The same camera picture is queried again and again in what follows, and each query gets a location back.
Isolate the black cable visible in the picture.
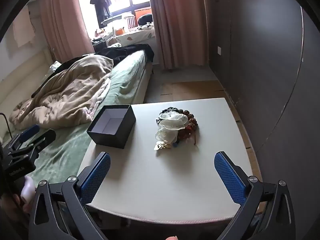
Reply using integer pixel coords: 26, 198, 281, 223
0, 114, 10, 133

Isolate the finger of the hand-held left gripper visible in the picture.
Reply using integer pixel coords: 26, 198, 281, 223
7, 129, 57, 160
10, 124, 40, 150

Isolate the dark grey wardrobe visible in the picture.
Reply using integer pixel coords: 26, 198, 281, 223
202, 0, 320, 240

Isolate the black round cushion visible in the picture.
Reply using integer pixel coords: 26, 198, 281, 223
137, 14, 153, 26

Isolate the gold butterfly brooch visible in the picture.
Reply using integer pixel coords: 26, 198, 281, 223
154, 141, 173, 152

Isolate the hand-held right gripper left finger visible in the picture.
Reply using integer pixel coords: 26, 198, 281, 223
30, 151, 112, 240

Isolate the orange box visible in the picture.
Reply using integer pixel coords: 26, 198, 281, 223
134, 8, 152, 22

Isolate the black clothing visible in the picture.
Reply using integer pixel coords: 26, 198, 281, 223
54, 44, 155, 68

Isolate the person's left hand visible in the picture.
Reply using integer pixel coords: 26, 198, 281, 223
7, 176, 35, 214

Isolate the flat cardboard sheet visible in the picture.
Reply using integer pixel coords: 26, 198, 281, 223
160, 80, 227, 104

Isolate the brown bead bracelet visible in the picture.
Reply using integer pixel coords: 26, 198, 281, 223
179, 109, 200, 140

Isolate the cream padded headboard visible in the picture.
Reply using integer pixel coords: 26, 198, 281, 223
0, 47, 55, 120

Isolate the beige blanket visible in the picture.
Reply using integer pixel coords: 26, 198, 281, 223
9, 54, 114, 130

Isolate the hanging dark garment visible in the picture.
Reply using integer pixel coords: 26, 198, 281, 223
90, 0, 112, 29

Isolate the white fabric flower hair tie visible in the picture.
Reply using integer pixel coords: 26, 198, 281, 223
155, 112, 190, 143

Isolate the pink curtain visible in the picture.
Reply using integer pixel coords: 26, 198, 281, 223
39, 0, 97, 63
147, 0, 213, 70

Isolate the printed white sheet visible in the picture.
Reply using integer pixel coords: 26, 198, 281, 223
92, 26, 157, 47

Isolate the dark bead bracelet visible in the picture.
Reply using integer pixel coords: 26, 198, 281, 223
155, 107, 185, 124

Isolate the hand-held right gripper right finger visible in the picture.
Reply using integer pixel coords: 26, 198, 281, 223
214, 151, 297, 240

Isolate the black square box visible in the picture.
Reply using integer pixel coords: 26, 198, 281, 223
87, 105, 137, 150

